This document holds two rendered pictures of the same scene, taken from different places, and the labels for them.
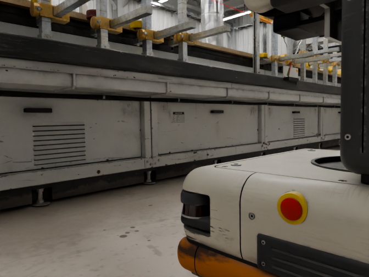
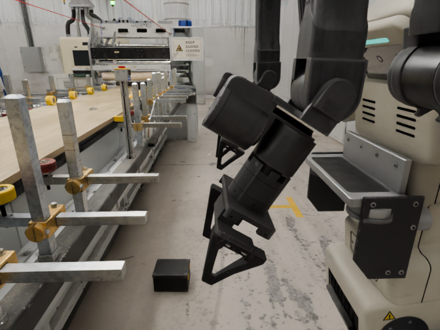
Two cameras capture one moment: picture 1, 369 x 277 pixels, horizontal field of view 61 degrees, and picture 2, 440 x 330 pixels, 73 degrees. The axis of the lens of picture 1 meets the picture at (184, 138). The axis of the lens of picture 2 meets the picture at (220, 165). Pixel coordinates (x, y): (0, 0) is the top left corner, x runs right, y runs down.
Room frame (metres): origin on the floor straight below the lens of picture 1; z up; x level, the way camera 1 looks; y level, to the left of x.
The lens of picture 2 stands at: (0.71, 0.39, 1.25)
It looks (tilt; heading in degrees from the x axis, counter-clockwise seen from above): 19 degrees down; 312
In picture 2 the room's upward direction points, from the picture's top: straight up
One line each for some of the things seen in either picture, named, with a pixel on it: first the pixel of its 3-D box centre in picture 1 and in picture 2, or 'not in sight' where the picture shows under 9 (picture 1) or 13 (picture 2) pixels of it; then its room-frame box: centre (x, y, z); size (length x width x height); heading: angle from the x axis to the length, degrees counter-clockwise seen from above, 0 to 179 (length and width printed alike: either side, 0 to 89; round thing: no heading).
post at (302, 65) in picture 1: (303, 60); (151, 109); (2.82, -1.07, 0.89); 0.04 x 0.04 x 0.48; 45
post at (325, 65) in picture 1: (325, 62); (160, 97); (3.17, -1.42, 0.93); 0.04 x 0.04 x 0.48; 45
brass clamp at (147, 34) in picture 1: (150, 36); (46, 222); (1.61, 0.16, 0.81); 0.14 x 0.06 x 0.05; 135
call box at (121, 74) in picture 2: not in sight; (122, 75); (2.29, -0.53, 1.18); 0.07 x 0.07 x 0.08; 45
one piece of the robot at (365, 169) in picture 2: not in sight; (357, 193); (0.88, -0.22, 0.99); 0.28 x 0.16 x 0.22; 135
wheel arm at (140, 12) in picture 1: (118, 22); (24, 274); (1.40, 0.28, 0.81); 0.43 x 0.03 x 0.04; 45
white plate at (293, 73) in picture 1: (290, 72); (148, 131); (2.61, -0.89, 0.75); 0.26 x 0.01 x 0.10; 135
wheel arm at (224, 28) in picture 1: (196, 37); (100, 179); (1.75, -0.08, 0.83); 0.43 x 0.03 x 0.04; 45
